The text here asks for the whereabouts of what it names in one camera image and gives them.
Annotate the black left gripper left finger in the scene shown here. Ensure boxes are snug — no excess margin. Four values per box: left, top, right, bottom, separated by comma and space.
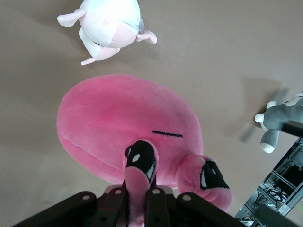
11, 186, 130, 227

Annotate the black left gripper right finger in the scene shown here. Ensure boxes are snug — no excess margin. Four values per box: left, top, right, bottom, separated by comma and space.
144, 187, 247, 227

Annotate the bright pink plush toy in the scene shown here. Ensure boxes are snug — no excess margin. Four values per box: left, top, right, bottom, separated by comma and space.
58, 73, 234, 227

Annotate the grey white plush husky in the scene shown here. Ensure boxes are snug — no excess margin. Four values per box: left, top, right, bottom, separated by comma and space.
254, 91, 303, 154

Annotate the pale pink plush animal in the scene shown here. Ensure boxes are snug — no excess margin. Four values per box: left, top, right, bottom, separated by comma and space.
56, 0, 158, 66

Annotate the metal shelf rack with cables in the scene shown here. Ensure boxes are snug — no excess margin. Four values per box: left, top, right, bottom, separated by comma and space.
234, 137, 303, 227

